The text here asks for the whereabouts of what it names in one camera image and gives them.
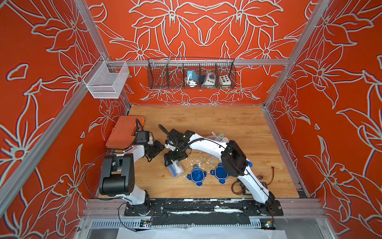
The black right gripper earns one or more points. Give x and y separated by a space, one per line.
170 154

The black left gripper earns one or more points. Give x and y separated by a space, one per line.
157 147

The clear jar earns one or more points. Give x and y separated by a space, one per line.
175 168
214 138

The blue lid of jar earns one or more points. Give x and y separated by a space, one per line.
220 174
197 175

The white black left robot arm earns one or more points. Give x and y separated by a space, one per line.
117 179

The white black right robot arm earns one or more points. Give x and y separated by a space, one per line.
233 159

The orange plastic tool case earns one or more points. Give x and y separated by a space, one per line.
123 133

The blue white item in basket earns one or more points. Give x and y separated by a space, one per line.
192 78

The white grey device in basket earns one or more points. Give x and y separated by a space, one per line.
208 80

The white button box in basket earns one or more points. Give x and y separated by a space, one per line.
225 82

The black charger board with connectors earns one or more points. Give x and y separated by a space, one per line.
244 190

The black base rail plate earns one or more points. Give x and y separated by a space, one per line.
246 206

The black wire wall basket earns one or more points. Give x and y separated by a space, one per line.
170 72

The clear plastic wall bin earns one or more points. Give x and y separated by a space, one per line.
103 83

